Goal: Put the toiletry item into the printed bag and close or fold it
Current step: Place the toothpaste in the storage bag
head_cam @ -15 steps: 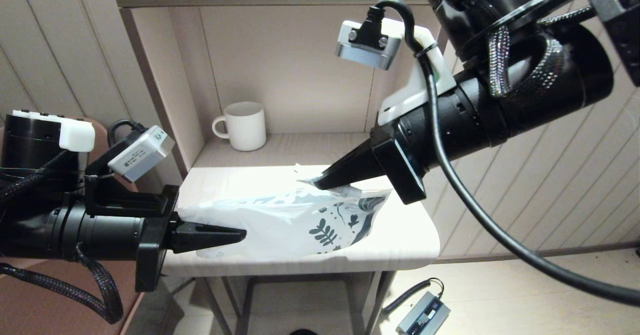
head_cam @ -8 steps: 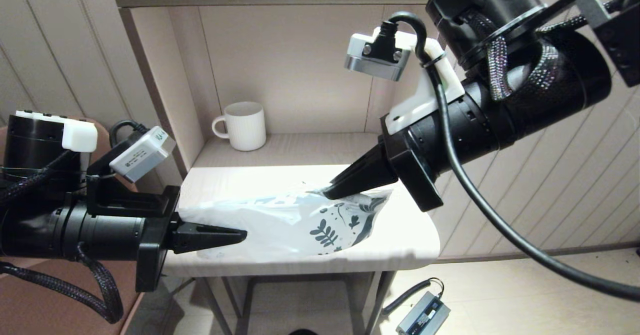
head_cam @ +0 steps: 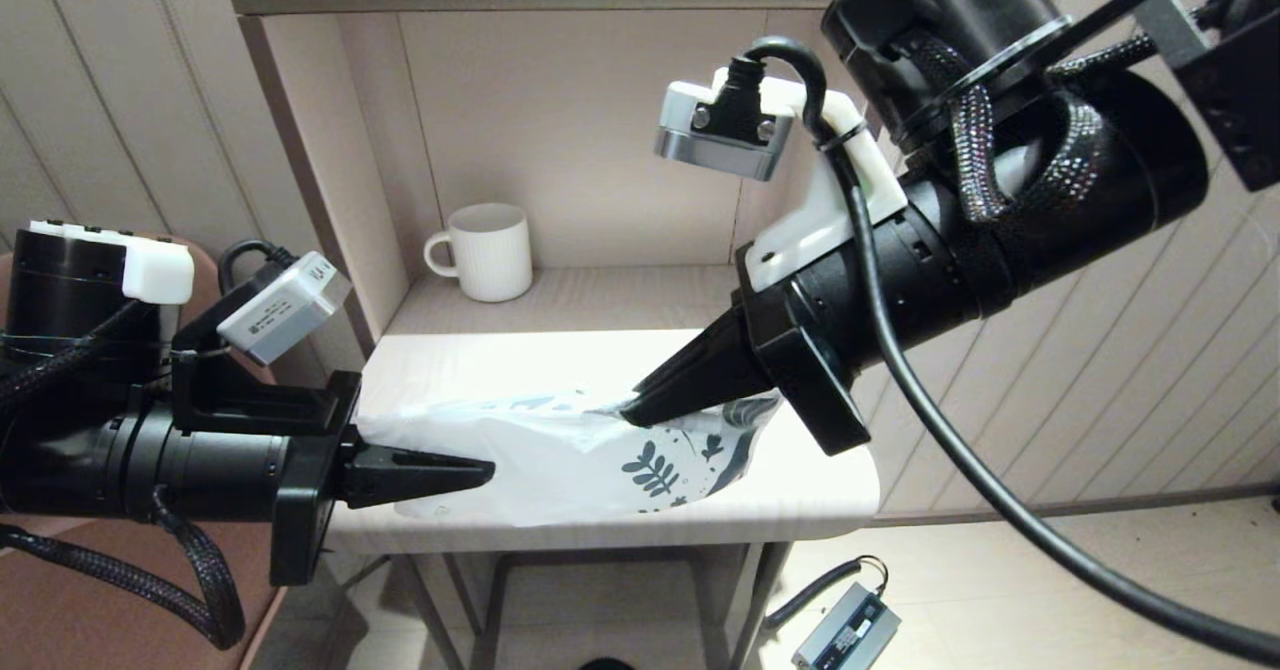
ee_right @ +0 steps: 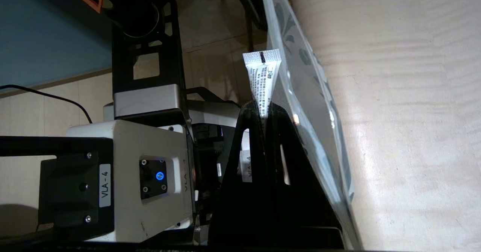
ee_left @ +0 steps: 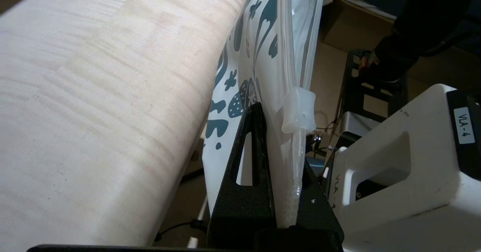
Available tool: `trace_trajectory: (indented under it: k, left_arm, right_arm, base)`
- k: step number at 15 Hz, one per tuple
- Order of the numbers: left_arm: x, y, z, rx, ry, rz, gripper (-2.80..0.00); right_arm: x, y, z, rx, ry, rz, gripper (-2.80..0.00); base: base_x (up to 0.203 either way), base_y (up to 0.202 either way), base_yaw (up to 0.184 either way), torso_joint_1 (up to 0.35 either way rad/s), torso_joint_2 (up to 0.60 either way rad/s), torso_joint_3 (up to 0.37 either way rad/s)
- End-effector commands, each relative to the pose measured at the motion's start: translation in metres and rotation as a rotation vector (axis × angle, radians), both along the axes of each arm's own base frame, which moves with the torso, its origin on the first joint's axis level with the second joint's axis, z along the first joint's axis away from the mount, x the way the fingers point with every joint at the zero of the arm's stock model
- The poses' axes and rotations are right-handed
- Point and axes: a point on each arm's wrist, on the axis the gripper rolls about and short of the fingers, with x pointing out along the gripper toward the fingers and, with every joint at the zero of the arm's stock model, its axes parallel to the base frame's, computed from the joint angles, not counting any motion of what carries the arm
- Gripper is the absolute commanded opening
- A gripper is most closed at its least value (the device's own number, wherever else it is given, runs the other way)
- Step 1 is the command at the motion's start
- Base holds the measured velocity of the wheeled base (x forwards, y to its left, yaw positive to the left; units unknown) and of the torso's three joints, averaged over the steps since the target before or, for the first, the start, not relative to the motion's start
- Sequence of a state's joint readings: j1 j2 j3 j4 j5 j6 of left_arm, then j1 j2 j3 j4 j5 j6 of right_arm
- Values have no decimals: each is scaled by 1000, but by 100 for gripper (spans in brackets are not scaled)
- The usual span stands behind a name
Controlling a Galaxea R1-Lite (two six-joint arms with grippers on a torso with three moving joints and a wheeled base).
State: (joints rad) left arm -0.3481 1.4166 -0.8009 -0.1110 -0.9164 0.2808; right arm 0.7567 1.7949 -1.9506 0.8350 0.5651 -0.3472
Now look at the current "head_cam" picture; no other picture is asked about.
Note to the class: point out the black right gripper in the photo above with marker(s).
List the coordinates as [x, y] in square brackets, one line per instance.
[920, 270]

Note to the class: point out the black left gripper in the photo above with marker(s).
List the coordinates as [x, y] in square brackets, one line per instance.
[220, 475]

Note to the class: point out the white floral zip pouch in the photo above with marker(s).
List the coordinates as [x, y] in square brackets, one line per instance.
[560, 460]

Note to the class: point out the light wooden shelf desk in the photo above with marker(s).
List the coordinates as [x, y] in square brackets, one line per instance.
[600, 300]

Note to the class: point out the white ribbed ceramic mug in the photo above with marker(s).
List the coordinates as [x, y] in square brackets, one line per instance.
[495, 250]

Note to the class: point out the black robot torso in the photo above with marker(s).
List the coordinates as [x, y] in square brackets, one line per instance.
[607, 665]

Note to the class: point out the grey power adapter box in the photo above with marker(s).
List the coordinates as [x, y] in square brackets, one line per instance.
[845, 630]

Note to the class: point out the brown upholstered chair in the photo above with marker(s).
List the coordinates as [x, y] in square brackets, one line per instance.
[60, 630]

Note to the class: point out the black left camera bracket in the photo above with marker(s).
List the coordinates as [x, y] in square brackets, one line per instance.
[250, 405]

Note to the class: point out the white right camera bracket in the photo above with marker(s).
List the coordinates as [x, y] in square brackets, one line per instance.
[820, 220]

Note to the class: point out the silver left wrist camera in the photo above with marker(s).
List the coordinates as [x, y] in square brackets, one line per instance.
[285, 310]

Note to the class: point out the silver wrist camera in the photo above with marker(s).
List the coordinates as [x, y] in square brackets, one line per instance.
[720, 150]
[285, 310]

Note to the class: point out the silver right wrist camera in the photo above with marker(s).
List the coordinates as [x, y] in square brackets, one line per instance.
[720, 150]

